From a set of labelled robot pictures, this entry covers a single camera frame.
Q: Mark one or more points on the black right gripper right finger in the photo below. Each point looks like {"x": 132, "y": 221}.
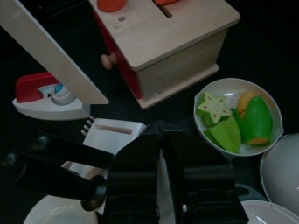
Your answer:
{"x": 202, "y": 178}

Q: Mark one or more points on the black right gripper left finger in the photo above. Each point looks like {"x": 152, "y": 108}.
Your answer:
{"x": 132, "y": 178}

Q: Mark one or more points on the green toy fruit wedge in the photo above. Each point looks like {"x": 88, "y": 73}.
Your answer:
{"x": 227, "y": 135}

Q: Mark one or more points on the light grey pan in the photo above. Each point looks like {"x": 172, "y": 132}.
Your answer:
{"x": 282, "y": 175}

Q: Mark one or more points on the white plate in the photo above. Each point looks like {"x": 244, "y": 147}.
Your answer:
{"x": 268, "y": 214}
{"x": 57, "y": 211}

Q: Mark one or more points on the green toy star fruit slice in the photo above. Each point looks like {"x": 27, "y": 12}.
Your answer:
{"x": 212, "y": 108}

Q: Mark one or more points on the green husk toy corn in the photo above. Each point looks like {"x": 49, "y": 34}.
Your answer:
{"x": 258, "y": 119}

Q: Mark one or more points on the yellow toy food piece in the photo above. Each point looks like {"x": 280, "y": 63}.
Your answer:
{"x": 244, "y": 100}

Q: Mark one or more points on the white oval bowl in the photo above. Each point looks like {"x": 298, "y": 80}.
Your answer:
{"x": 234, "y": 87}

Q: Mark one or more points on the red and white toy iron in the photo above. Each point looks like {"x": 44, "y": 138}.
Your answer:
{"x": 39, "y": 110}

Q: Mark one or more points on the wooden toy toaster red side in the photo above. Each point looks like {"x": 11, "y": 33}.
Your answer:
{"x": 175, "y": 35}

